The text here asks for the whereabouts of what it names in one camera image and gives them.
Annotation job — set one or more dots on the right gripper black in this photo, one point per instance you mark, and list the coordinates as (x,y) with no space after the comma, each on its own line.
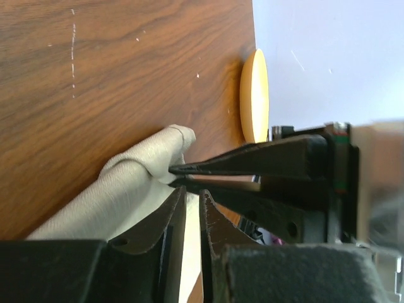
(303,157)

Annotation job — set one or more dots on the beige cloth napkin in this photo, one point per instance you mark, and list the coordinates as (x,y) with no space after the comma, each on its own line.
(132,185)

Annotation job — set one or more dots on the golden round plate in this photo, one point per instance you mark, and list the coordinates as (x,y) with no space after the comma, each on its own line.
(254,98)

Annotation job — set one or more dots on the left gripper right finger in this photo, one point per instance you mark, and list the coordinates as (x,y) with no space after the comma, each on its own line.
(234,268)

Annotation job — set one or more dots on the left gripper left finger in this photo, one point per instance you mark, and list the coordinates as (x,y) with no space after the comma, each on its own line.
(143,264)

